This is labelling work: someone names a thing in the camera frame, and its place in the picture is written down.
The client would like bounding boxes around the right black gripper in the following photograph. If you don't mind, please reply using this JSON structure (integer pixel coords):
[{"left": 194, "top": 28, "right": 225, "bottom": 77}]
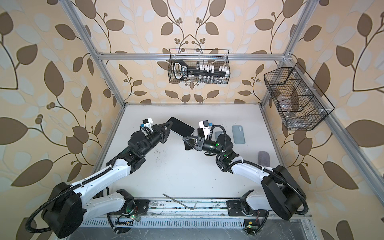
[{"left": 184, "top": 136, "right": 225, "bottom": 158}]

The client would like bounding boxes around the black phone front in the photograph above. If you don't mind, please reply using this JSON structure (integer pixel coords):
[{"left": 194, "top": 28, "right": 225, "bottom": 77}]
[{"left": 168, "top": 117, "right": 195, "bottom": 137}]

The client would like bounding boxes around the black phone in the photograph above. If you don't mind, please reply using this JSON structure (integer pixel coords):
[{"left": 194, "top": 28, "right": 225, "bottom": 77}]
[
  {"left": 168, "top": 117, "right": 195, "bottom": 137},
  {"left": 198, "top": 128, "right": 206, "bottom": 139},
  {"left": 183, "top": 140, "right": 196, "bottom": 151}
]

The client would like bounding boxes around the pale blue phone case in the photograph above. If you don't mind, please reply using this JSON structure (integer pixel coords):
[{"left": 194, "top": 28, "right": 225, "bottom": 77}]
[
  {"left": 214, "top": 131, "right": 224, "bottom": 141},
  {"left": 232, "top": 125, "right": 246, "bottom": 145}
]

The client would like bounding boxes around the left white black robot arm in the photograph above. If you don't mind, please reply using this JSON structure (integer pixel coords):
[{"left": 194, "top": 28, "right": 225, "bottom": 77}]
[{"left": 25, "top": 122, "right": 173, "bottom": 239}]

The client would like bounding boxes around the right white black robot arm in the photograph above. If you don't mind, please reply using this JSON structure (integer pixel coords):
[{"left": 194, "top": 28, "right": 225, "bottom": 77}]
[{"left": 183, "top": 132, "right": 309, "bottom": 221}]

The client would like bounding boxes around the black socket holder tool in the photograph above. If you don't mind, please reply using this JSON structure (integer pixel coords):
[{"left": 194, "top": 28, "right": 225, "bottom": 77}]
[{"left": 171, "top": 60, "right": 231, "bottom": 82}]

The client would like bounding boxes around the metal hex key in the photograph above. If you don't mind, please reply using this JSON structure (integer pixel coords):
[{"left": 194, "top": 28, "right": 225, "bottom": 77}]
[{"left": 163, "top": 194, "right": 197, "bottom": 211}]

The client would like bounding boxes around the grey oval pad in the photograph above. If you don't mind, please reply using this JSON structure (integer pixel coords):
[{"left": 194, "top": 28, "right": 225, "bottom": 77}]
[{"left": 258, "top": 151, "right": 271, "bottom": 167}]

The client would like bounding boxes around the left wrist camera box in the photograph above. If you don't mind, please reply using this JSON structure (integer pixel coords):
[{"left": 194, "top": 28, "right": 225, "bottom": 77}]
[{"left": 141, "top": 118, "right": 154, "bottom": 129}]

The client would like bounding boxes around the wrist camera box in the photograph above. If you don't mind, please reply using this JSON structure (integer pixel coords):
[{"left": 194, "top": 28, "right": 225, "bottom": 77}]
[
  {"left": 199, "top": 120, "right": 213, "bottom": 139},
  {"left": 141, "top": 118, "right": 154, "bottom": 129}
]

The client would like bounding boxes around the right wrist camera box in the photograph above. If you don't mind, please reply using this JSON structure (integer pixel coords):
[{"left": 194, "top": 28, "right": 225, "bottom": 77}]
[{"left": 199, "top": 120, "right": 213, "bottom": 139}]

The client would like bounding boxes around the black wire basket back wall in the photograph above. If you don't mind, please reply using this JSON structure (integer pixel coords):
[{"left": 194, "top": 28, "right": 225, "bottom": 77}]
[{"left": 168, "top": 48, "right": 231, "bottom": 85}]

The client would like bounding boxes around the black wire basket wall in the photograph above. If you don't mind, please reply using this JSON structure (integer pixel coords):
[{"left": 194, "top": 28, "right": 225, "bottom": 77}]
[
  {"left": 168, "top": 48, "right": 231, "bottom": 85},
  {"left": 264, "top": 63, "right": 335, "bottom": 131}
]

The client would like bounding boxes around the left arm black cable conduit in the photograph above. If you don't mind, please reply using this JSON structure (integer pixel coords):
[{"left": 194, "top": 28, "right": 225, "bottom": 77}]
[{"left": 24, "top": 166, "right": 113, "bottom": 234}]

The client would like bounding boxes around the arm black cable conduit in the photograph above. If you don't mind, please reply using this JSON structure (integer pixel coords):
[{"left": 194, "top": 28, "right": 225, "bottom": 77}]
[
  {"left": 24, "top": 166, "right": 113, "bottom": 234},
  {"left": 209, "top": 124, "right": 309, "bottom": 216}
]

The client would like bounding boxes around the black wire basket right wall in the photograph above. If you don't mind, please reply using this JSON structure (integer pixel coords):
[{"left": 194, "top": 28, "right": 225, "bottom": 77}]
[{"left": 264, "top": 63, "right": 335, "bottom": 131}]

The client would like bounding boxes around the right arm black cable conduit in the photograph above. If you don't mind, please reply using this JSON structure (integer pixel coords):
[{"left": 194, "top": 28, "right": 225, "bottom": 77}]
[{"left": 209, "top": 124, "right": 309, "bottom": 216}]

